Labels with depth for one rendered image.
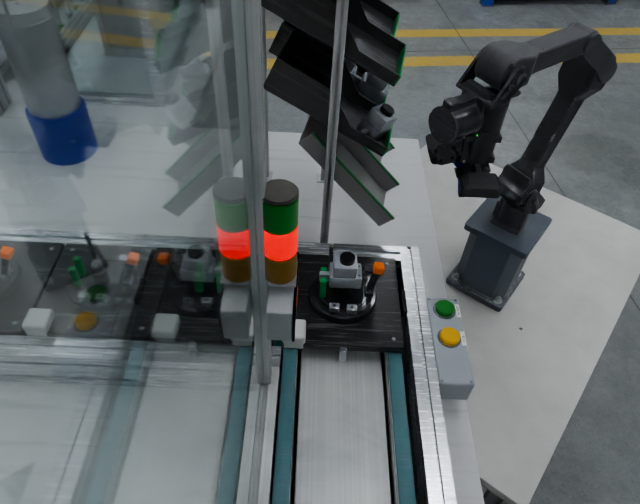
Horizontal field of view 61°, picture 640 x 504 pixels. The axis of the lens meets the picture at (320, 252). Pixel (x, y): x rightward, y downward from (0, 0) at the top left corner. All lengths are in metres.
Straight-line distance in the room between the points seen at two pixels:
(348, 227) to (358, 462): 0.65
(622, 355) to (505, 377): 1.39
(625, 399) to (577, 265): 1.03
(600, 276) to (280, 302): 0.96
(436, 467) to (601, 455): 1.36
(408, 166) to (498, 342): 0.64
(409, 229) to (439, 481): 0.70
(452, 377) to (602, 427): 1.33
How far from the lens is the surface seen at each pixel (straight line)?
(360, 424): 1.05
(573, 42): 0.99
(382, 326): 1.11
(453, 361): 1.11
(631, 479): 2.32
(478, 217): 1.25
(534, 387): 1.26
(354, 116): 1.19
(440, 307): 1.16
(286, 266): 0.75
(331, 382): 1.09
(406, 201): 1.55
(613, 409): 2.43
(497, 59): 0.87
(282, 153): 1.68
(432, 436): 1.03
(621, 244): 1.66
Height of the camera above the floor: 1.86
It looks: 47 degrees down
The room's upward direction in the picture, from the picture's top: 4 degrees clockwise
